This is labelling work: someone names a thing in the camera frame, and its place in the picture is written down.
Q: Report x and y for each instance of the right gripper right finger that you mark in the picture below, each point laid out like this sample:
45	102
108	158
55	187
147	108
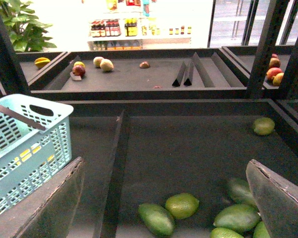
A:
276	198

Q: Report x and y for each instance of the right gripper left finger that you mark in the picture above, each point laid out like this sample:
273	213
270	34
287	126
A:
50	210

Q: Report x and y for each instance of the light blue plastic basket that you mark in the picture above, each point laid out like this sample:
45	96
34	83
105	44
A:
20	178

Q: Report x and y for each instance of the brown basket handle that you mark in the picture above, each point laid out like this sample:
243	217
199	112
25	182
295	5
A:
35	147

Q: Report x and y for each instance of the green mango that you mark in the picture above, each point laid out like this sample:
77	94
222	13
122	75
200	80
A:
240	218
157	219

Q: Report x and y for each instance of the green lime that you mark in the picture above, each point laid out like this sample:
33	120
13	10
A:
182	205
263	126

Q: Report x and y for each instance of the yellow starfruit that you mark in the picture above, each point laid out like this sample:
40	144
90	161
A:
41	62

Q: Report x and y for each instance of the green potted plant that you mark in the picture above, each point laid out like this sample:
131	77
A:
26	32

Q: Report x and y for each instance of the white grocery shelf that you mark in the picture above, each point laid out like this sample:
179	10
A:
135	25

